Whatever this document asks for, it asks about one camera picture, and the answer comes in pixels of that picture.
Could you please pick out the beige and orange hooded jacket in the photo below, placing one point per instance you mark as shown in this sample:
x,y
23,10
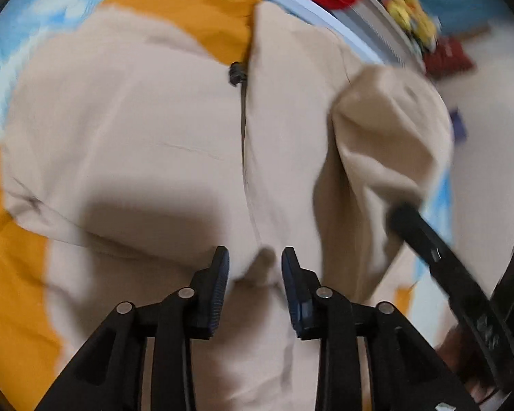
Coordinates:
x,y
175,137

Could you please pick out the purple bag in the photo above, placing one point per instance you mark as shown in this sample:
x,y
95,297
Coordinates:
x,y
458,124

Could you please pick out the dark red cushion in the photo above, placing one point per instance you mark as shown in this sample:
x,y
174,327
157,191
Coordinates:
x,y
447,55

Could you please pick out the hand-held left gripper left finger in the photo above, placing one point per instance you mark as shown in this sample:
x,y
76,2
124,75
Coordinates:
x,y
216,291

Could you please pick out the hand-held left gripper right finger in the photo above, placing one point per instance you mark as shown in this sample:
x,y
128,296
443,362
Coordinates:
x,y
293,295

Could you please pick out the yellow duck plush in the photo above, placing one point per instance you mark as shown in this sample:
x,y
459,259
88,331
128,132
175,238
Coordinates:
x,y
413,17

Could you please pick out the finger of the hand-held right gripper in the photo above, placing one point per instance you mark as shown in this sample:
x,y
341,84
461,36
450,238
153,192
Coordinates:
x,y
419,235

